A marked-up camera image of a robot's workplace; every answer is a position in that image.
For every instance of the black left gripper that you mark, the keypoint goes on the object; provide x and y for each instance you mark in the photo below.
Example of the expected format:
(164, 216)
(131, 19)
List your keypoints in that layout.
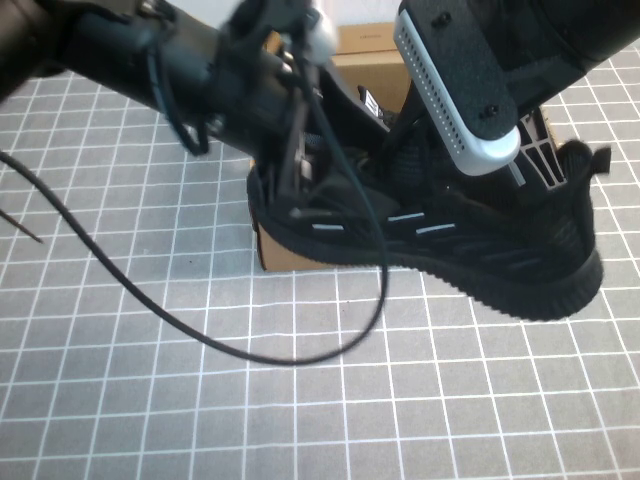
(260, 100)

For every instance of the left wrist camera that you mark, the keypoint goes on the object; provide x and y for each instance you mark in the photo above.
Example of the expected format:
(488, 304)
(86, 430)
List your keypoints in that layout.
(280, 15)

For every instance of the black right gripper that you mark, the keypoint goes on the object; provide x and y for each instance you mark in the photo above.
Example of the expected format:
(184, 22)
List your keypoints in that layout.
(545, 82)

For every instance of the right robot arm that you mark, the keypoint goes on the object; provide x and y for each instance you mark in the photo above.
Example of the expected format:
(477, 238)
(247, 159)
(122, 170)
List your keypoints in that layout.
(590, 25)

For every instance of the black zip tie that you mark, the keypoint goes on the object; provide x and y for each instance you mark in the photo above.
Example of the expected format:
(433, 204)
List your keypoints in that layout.
(22, 227)

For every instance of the brown cardboard shoe box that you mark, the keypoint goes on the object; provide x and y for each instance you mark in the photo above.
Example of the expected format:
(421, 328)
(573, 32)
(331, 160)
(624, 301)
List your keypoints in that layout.
(280, 250)

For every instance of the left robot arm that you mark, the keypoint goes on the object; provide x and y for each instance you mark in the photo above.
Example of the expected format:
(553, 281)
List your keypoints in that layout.
(100, 45)

